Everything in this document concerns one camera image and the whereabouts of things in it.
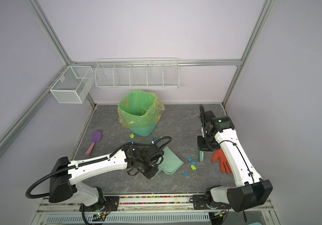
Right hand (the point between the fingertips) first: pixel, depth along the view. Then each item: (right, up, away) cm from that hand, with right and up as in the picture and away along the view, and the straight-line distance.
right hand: (205, 149), depth 72 cm
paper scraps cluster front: (-4, -14, +14) cm, 21 cm away
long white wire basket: (-41, +48, +25) cm, 68 cm away
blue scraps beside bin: (-44, +1, +25) cm, 50 cm away
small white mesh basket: (-89, +40, +29) cm, 102 cm away
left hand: (-28, -13, 0) cm, 31 cm away
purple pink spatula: (-72, +3, +30) cm, 78 cm away
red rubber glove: (+16, -13, +14) cm, 25 cm away
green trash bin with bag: (-40, +22, +33) cm, 56 cm away
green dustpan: (-18, -9, +7) cm, 21 cm away
